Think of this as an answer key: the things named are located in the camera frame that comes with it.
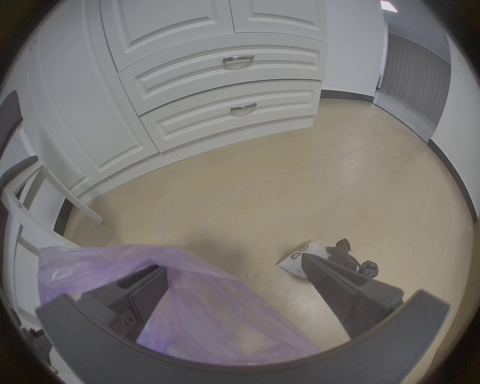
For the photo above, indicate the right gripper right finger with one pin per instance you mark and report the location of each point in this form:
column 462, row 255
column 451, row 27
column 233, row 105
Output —
column 337, row 292

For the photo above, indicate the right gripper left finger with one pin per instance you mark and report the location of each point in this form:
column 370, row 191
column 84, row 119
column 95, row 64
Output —
column 123, row 303

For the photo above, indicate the purple plastic bag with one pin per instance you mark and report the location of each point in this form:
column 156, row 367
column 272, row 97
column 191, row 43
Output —
column 210, row 300

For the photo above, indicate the crumpled black plastic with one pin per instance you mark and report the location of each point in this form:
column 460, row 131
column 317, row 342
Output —
column 343, row 247

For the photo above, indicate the white trash bin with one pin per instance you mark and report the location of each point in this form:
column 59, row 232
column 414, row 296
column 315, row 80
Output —
column 71, row 297

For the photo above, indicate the white printed wrapper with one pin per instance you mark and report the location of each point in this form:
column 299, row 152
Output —
column 296, row 266

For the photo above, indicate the white chair with grey seat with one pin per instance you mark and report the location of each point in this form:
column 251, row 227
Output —
column 9, row 116

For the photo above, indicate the white wardrobe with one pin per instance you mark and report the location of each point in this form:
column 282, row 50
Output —
column 187, row 22

